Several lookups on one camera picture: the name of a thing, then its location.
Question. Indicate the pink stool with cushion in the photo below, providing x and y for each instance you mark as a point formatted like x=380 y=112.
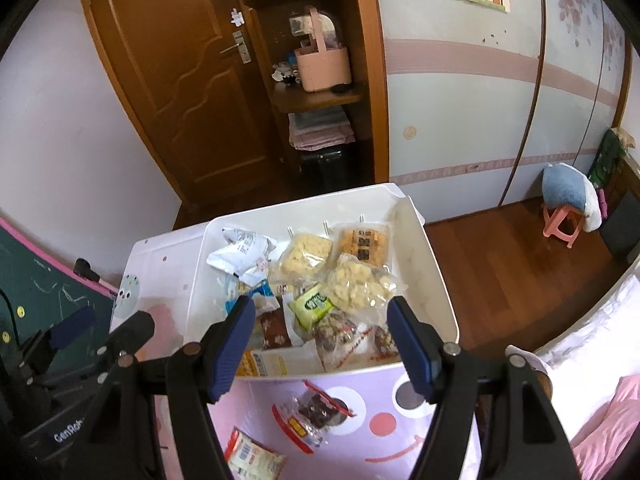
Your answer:
x=565 y=185

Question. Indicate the white packet with red label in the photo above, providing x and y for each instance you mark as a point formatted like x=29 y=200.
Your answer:
x=250 y=455

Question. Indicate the white plastic storage bin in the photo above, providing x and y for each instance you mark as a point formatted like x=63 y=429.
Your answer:
x=430 y=280

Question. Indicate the small brown packet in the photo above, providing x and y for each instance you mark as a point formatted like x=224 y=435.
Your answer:
x=275 y=330

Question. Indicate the small toy figures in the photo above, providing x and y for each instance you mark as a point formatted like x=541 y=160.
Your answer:
x=285 y=72

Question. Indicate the pink plastic stool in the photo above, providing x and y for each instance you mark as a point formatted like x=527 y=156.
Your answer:
x=562 y=225

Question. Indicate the brown wooden door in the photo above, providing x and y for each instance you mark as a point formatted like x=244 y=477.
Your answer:
x=175 y=85

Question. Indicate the dark bedside cabinet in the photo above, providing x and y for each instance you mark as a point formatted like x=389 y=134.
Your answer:
x=620 y=230

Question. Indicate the clear packet puffed rice block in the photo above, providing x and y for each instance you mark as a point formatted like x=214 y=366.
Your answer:
x=305 y=252

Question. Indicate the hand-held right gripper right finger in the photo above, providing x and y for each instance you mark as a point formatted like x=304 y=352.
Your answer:
x=412 y=355

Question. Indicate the pink blanket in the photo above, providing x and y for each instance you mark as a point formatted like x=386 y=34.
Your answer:
x=610 y=425

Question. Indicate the brown wooden shelf unit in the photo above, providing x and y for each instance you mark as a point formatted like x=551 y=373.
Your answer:
x=372 y=85

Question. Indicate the small green packet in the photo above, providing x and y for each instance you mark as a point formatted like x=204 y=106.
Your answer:
x=312 y=306

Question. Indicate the orange cracker packet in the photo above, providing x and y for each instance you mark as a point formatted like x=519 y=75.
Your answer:
x=362 y=242

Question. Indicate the clear packet dark red cake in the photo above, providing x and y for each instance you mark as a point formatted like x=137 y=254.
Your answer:
x=310 y=410

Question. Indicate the white door hook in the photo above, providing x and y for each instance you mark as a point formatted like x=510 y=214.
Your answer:
x=237 y=16

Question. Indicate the green fabric bag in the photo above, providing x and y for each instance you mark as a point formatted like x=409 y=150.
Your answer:
x=607 y=157

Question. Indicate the stack of folded towels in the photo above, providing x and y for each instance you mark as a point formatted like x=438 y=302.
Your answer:
x=320 y=132

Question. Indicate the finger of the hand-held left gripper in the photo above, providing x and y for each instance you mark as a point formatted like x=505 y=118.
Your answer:
x=132 y=330
x=72 y=332

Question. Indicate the pink cartoon tablecloth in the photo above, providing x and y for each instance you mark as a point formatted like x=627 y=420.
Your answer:
x=155 y=280

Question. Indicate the clear packet brown nut cake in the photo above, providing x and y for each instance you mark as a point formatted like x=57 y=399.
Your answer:
x=340 y=337
x=386 y=340

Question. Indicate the black easel knob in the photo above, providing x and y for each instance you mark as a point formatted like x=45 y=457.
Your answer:
x=85 y=267

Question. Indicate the clear bag yellow puff balls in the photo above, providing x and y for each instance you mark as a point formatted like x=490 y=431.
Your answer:
x=360 y=285

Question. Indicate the black suitcase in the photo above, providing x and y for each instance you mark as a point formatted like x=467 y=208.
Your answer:
x=327 y=167

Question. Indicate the green chalkboard pink frame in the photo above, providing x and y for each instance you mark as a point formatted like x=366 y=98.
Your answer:
x=40 y=280

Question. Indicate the white pillow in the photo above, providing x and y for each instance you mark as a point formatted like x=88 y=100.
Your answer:
x=600 y=340

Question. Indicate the floral sliding wardrobe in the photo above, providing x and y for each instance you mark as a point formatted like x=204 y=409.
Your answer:
x=475 y=110

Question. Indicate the round beige sticker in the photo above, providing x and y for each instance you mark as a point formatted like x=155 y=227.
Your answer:
x=410 y=132

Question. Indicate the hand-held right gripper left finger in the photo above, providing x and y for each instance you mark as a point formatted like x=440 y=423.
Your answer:
x=232 y=350

